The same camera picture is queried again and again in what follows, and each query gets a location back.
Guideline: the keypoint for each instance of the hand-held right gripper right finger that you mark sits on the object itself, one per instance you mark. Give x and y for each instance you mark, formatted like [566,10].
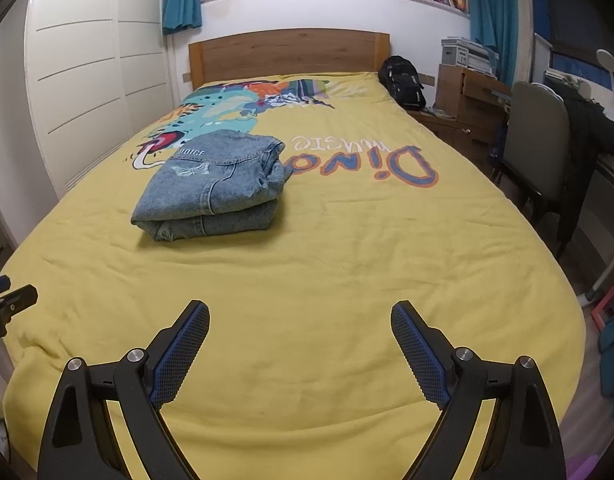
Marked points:
[419,355]

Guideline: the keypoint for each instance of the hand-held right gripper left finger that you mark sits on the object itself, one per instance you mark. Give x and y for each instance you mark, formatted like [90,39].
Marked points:
[179,355]

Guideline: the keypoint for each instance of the blue denim jacket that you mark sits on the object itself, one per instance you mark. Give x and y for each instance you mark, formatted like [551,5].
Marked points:
[207,185]

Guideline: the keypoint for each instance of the yellow printed blanket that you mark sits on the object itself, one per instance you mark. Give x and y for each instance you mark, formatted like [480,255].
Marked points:
[312,270]

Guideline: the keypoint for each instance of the pink stool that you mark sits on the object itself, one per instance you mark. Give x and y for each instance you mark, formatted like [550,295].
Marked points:
[607,305]

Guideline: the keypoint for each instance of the grey chair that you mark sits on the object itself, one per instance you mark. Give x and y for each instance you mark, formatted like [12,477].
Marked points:
[537,145]

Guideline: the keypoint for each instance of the white wardrobe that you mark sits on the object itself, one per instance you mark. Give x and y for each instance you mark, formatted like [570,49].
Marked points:
[87,60]

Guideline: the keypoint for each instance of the wooden desk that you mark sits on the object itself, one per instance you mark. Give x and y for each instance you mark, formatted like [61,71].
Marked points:
[472,105]

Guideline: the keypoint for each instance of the black jacket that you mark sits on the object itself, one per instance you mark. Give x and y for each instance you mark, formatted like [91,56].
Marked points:
[592,160]

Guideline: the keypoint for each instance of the black backpack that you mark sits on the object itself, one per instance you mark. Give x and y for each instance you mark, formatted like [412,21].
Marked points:
[402,82]

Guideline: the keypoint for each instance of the white printer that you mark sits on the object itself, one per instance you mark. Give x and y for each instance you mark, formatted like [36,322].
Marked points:
[469,55]

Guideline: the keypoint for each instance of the wooden headboard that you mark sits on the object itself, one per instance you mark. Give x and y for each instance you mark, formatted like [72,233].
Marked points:
[287,55]

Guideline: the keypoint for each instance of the white desk lamp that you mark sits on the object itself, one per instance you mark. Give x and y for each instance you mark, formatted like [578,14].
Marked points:
[606,60]

